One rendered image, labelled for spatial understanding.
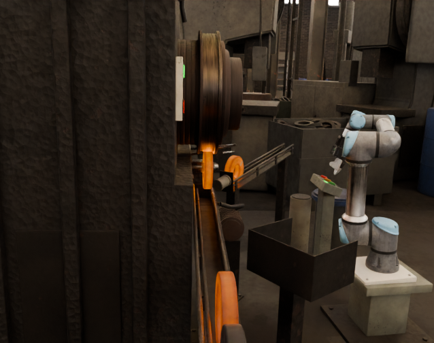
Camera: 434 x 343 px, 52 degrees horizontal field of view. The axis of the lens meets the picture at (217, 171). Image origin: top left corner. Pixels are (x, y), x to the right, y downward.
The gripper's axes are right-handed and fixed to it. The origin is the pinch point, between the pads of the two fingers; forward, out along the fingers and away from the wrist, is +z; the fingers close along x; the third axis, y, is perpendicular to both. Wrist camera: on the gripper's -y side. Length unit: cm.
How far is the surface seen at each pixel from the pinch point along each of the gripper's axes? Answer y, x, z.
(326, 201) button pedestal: -2.4, -2.4, 17.7
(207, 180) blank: 75, 68, 14
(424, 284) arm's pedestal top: -33, 61, 26
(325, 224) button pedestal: -7.9, -2.4, 30.5
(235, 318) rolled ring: 73, 159, 19
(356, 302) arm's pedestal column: -17, 46, 50
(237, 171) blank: 55, 14, 16
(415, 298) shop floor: -64, 20, 47
